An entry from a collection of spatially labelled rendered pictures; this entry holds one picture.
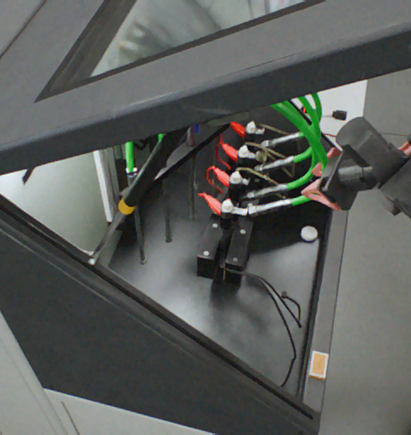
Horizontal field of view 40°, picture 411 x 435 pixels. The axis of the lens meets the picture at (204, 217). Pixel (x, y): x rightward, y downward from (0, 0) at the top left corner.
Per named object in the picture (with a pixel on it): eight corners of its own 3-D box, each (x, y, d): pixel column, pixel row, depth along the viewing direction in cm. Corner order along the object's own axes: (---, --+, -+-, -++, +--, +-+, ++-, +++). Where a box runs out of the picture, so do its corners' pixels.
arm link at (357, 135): (398, 220, 85) (442, 178, 83) (351, 174, 80) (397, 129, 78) (364, 189, 95) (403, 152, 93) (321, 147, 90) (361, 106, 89)
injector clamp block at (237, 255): (238, 302, 133) (242, 265, 121) (196, 292, 135) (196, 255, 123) (265, 195, 154) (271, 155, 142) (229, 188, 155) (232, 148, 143)
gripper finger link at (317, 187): (286, 193, 103) (323, 186, 95) (301, 162, 105) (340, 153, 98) (310, 214, 106) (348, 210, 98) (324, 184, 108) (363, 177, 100)
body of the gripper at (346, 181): (318, 189, 96) (351, 183, 90) (340, 144, 100) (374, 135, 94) (341, 211, 99) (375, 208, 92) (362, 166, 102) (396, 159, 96)
